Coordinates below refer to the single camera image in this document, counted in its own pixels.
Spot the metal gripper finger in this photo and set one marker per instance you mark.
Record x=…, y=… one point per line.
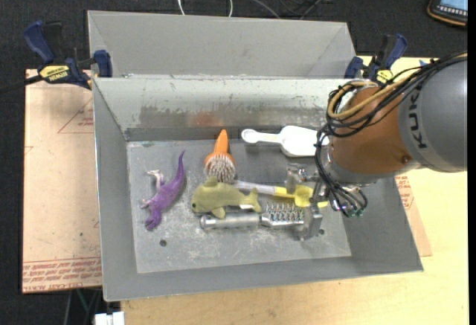
x=318, y=228
x=303, y=231

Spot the yellow-green plush dolphin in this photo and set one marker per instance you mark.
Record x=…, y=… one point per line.
x=219, y=197

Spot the brown cardboard board red print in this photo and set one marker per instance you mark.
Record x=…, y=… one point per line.
x=56, y=167

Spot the grey metal bin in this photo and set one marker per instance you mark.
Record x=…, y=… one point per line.
x=238, y=253

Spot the white plastic scoop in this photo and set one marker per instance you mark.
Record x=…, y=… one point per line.
x=297, y=142

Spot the purple toy dinosaur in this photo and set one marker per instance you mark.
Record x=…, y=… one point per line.
x=168, y=194

